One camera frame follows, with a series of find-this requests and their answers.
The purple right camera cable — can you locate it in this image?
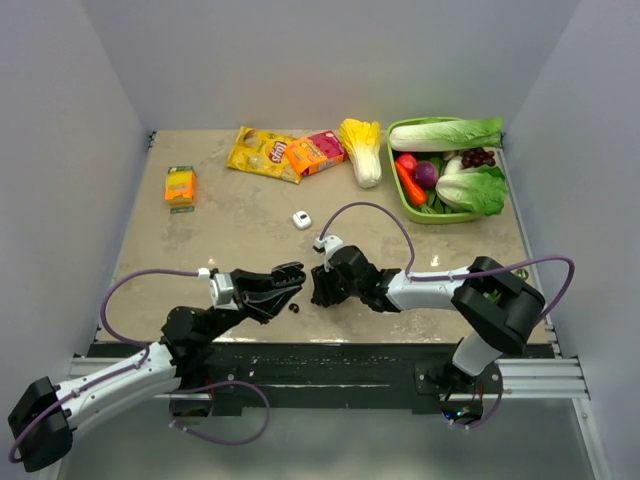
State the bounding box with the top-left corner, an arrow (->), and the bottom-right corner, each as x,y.
318,201 -> 576,331

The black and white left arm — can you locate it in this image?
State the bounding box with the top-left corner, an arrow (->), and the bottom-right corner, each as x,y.
8,262 -> 306,473

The black earbud charging case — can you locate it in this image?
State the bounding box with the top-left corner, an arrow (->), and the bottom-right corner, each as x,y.
271,261 -> 306,292

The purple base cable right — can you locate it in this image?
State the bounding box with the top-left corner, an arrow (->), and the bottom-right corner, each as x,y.
447,364 -> 506,431

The red apple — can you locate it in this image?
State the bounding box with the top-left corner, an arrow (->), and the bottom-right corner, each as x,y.
396,152 -> 418,175

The purple camera cable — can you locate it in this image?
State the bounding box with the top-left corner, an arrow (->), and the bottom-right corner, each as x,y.
318,201 -> 576,331
7,268 -> 211,462

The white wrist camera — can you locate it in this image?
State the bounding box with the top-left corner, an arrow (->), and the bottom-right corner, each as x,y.
313,235 -> 344,271
197,268 -> 238,311

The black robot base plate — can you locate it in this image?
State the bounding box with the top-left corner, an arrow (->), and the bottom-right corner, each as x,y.
169,343 -> 502,420

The green leafy bok choy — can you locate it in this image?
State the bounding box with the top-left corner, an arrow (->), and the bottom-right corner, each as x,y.
435,156 -> 509,216

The yellow chips bag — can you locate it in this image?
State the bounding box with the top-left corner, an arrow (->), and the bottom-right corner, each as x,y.
226,126 -> 301,184

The long green white cabbage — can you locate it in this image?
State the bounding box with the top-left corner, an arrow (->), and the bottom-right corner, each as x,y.
387,117 -> 504,152

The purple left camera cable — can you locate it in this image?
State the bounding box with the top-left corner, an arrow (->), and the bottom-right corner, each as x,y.
7,268 -> 211,462

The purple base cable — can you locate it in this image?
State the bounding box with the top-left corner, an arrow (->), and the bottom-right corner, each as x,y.
447,364 -> 506,431
168,378 -> 271,444

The green plastic basket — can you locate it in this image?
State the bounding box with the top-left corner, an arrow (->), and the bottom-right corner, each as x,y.
387,142 -> 503,225

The purple red onion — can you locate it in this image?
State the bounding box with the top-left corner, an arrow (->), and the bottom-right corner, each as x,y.
413,161 -> 439,190

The orange yellow sponge pack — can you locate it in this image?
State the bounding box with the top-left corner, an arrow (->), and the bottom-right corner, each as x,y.
164,166 -> 197,214

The yellow white napa cabbage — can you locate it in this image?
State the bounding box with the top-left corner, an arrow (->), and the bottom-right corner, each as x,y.
339,118 -> 382,188

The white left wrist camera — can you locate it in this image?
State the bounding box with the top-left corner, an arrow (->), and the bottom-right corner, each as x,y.
197,268 -> 238,311

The orange pink snack box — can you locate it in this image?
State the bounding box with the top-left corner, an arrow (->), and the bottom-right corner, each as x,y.
284,130 -> 347,177

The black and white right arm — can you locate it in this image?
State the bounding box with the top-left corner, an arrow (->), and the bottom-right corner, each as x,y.
311,240 -> 545,393

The orange red pepper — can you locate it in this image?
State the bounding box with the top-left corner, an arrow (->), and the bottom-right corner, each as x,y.
395,161 -> 428,208

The purple grapes bunch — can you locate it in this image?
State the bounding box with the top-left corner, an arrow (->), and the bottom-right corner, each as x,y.
461,147 -> 496,169

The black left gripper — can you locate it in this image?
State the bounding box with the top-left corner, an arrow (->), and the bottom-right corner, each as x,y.
201,268 -> 302,343

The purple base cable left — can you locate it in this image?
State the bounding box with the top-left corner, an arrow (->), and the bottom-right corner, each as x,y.
168,378 -> 271,444

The white earbud charging case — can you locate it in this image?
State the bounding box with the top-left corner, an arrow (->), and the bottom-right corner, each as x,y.
292,211 -> 312,230

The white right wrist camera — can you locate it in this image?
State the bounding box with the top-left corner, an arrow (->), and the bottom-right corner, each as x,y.
313,235 -> 344,271

